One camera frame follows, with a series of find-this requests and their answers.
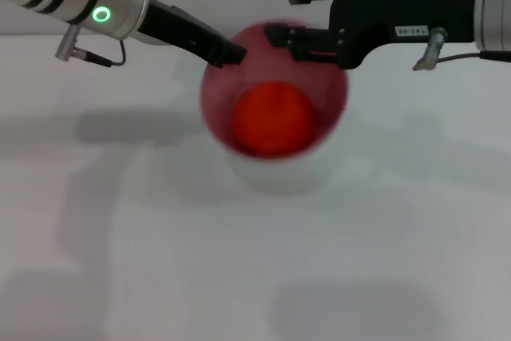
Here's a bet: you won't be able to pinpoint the orange toy fruit with stem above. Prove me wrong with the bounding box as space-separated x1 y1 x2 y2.
232 81 319 158

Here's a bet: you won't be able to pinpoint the thin dark right arm cable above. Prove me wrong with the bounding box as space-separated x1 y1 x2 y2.
412 26 511 73

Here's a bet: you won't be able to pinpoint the pink plastic bowl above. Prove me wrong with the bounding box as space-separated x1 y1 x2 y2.
199 18 350 162

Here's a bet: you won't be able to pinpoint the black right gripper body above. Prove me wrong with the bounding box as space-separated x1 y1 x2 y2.
328 0 481 71

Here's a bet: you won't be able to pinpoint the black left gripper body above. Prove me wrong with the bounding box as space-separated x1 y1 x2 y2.
136 0 231 65

